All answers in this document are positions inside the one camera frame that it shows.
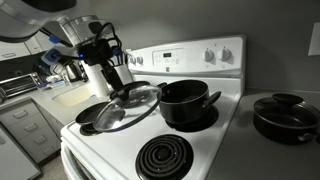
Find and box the cream kitchen sink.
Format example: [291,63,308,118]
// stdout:
[51,83,101,108]

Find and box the white plate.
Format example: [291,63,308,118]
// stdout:
[49,63,66,78]

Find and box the steel kettle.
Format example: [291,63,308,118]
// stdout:
[64,62,83,83]

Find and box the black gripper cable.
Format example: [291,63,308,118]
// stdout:
[94,21,124,66]

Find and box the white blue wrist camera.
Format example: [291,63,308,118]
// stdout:
[41,46,83,66]

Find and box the black burner under pot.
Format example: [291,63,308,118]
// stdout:
[165,104,220,133]

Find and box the black cooking pot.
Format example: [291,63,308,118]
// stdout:
[156,79,222,126]

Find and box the white electric stove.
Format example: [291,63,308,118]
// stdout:
[59,34,248,180]

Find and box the white upper cabinet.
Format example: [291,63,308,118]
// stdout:
[0,33,51,62]

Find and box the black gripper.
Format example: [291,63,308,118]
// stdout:
[78,38,129,101]

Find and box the glass pot lid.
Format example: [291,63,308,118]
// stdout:
[92,84,163,133]

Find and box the wide black handled pan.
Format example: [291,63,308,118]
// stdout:
[252,96,320,147]

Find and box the grey drawer cabinet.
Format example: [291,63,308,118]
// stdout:
[0,96,63,164]

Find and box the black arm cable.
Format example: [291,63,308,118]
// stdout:
[39,28,73,48]

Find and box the bare black coil burner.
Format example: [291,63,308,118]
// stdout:
[135,134,195,180]

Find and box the silver toaster oven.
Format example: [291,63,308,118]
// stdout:
[0,71,43,99]

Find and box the white utensil holder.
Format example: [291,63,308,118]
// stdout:
[113,63,135,85]

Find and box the small black frying pan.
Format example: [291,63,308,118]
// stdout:
[75,101,111,127]

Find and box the lid with black knob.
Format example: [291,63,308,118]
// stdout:
[254,93,319,129]

